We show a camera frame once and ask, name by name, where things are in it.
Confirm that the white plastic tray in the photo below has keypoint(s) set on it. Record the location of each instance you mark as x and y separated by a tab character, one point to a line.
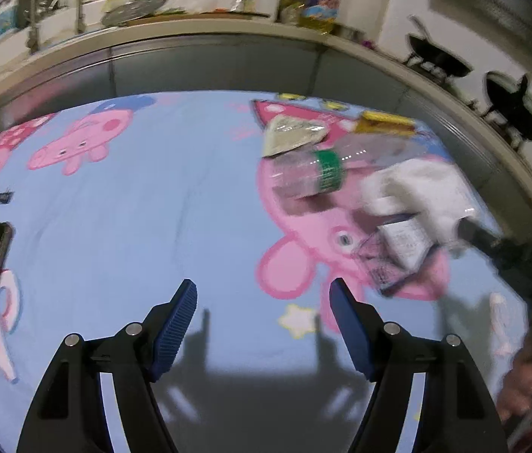
199	0

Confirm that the white tissue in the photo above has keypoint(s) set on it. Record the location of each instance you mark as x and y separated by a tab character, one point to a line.
417	188

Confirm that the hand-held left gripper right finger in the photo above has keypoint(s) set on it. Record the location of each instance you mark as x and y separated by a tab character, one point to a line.
350	330

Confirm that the steel bowl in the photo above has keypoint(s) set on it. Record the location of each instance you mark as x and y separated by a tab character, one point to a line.
350	32

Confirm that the blue and white detergent container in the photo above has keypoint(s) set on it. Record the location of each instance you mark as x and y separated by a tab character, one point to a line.
5	19

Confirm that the clear plastic wrapper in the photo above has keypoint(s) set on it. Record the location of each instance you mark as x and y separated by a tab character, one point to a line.
289	134

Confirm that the cartoon pig printed cloth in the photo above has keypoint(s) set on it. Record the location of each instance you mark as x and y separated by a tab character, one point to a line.
152	226

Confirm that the black frying pan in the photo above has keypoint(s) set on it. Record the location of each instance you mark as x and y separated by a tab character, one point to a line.
435	56

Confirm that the clear bottle with green label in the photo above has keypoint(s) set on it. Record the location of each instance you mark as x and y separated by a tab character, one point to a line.
329	170

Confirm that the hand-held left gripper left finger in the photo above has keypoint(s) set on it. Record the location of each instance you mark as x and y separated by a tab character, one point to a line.
176	330

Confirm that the long wooden cutting board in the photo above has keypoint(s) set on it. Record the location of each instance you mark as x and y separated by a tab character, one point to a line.
176	15

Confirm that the long yellow box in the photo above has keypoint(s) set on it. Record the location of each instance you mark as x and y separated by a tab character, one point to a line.
384	122

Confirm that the large cooking oil bottle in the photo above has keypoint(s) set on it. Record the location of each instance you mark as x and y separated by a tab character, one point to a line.
317	9

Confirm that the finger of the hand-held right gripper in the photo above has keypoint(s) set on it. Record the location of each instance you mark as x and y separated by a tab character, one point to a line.
480	240

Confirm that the person's right hand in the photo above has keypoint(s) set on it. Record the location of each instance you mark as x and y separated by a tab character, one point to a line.
525	373

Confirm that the round glass pot lid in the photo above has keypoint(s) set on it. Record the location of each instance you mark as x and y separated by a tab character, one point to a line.
133	9

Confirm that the kitchen counter with grey cabinets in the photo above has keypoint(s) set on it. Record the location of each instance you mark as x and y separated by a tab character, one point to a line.
199	61

